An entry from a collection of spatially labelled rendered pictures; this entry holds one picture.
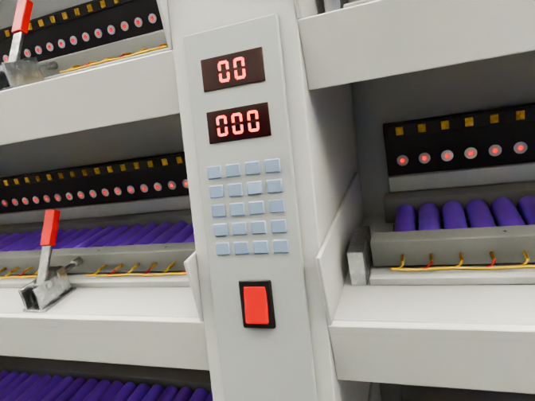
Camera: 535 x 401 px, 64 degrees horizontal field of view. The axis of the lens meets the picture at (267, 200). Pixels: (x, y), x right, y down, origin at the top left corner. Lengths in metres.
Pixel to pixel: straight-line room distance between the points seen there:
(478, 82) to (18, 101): 0.42
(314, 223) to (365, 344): 0.09
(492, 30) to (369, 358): 0.21
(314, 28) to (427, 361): 0.22
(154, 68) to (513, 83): 0.33
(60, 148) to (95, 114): 0.31
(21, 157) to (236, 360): 0.51
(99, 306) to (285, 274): 0.19
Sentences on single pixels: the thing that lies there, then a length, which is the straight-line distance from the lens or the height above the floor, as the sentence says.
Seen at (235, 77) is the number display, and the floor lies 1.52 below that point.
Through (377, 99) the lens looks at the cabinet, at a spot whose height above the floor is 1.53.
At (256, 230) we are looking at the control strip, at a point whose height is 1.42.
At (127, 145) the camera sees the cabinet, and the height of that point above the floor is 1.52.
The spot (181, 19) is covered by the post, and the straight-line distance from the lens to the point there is 0.34.
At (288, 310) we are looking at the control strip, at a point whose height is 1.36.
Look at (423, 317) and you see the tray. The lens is 0.30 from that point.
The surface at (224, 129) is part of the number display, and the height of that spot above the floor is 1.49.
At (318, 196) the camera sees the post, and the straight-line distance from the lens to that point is 0.29.
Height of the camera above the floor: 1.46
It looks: 3 degrees down
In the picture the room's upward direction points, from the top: 6 degrees counter-clockwise
